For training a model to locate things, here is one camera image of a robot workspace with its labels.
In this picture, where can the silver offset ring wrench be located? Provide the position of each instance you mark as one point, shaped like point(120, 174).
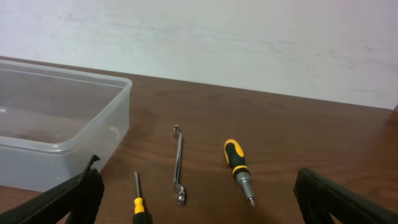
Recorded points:
point(181, 189)

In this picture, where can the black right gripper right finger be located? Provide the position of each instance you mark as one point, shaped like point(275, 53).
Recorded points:
point(321, 200)

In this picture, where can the clear plastic container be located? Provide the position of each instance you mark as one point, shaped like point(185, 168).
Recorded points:
point(53, 120)

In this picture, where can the small yellow black screwdriver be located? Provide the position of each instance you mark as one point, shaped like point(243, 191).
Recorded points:
point(140, 216)

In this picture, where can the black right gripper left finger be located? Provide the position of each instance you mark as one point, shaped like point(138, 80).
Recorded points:
point(78, 199)

